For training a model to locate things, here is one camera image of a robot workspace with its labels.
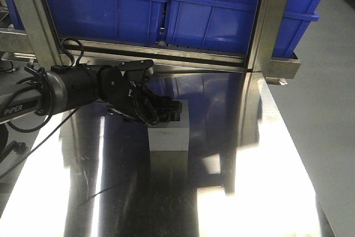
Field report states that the blue plastic bin upper right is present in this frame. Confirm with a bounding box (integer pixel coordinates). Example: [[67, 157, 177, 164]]
[[165, 0, 321, 58]]

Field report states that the stainless steel shelf frame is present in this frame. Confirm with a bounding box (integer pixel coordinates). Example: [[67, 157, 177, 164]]
[[1, 0, 301, 84]]

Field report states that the black office chair base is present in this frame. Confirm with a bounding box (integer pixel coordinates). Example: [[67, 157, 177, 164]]
[[1, 124, 26, 162]]

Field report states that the blue bin with clothes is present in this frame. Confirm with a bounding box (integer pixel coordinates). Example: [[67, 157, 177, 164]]
[[47, 0, 168, 44]]

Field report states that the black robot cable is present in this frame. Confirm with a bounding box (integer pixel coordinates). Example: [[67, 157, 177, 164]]
[[0, 37, 85, 180]]

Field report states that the gray hollow cube base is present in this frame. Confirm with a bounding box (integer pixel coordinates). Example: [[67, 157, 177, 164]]
[[148, 100, 190, 152]]

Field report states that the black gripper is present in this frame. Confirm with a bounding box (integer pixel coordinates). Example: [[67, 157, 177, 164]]
[[100, 59, 182, 125]]

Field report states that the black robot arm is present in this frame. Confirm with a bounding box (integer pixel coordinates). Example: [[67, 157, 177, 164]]
[[1, 60, 182, 126]]

